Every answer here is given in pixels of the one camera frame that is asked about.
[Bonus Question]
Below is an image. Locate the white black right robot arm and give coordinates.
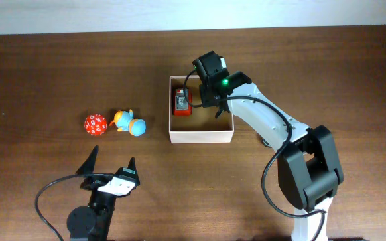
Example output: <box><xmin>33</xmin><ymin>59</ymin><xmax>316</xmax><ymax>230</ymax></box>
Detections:
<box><xmin>198</xmin><ymin>70</ymin><xmax>344</xmax><ymax>240</ymax></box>

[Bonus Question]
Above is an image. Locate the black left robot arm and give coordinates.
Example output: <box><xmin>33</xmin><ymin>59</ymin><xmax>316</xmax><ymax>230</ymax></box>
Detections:
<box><xmin>66</xmin><ymin>147</ymin><xmax>140</xmax><ymax>241</ymax></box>

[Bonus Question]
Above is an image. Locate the beige cardboard box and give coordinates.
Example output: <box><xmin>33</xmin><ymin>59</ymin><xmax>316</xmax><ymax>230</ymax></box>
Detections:
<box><xmin>168</xmin><ymin>76</ymin><xmax>235</xmax><ymax>144</ymax></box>

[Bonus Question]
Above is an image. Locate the blue orange toy figure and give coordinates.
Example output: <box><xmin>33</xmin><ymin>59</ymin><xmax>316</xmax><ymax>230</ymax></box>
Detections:
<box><xmin>109</xmin><ymin>109</ymin><xmax>147</xmax><ymax>137</ymax></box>

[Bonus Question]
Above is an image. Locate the red toy fire truck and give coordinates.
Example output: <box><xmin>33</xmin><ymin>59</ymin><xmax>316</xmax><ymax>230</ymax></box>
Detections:
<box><xmin>172</xmin><ymin>88</ymin><xmax>192</xmax><ymax>117</ymax></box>

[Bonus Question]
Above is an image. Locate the black round cap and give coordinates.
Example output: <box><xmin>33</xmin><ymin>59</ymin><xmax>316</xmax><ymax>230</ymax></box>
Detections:
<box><xmin>262</xmin><ymin>139</ymin><xmax>271</xmax><ymax>148</ymax></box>

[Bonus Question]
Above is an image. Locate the red ball with white letters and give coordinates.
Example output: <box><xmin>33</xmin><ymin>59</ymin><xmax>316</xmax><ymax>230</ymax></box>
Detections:
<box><xmin>84</xmin><ymin>114</ymin><xmax>108</xmax><ymax>136</ymax></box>

